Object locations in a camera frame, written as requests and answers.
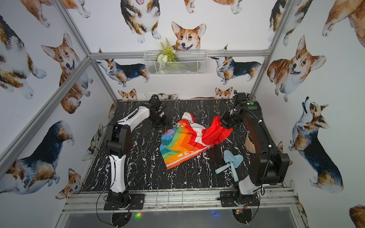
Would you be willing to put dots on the aluminium front rail frame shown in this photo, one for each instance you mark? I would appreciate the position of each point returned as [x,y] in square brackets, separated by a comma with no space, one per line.
[178,200]

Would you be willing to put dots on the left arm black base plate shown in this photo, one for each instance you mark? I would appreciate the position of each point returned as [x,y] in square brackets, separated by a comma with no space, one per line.
[132,202]

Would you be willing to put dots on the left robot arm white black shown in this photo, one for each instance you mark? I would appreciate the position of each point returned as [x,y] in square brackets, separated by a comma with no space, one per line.
[118,144]

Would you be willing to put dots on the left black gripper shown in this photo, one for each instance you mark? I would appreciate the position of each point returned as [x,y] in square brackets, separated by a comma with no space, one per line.
[159,114]

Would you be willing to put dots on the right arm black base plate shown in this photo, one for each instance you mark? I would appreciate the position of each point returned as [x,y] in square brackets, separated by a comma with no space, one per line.
[236,199]

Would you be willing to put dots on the beige pot green plant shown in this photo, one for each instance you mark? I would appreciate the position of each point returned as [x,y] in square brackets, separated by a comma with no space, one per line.
[249,144]

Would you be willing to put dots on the light blue toy shovel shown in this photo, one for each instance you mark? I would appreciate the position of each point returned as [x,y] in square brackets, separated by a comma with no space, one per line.
[233,162]

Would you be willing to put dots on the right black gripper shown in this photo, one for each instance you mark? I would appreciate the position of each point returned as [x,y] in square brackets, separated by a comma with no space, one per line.
[224,118]

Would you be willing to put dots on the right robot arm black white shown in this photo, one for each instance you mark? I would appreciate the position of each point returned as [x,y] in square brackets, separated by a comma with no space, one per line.
[269,166]

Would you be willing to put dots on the rainbow kids hooded jacket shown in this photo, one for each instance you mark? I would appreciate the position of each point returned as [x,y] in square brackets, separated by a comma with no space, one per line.
[188,139]

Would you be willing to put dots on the green fern with white flower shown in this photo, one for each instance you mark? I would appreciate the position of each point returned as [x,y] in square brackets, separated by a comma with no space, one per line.
[165,57]

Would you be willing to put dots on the white wire wall basket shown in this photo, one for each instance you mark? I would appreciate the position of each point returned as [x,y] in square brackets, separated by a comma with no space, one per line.
[178,63]

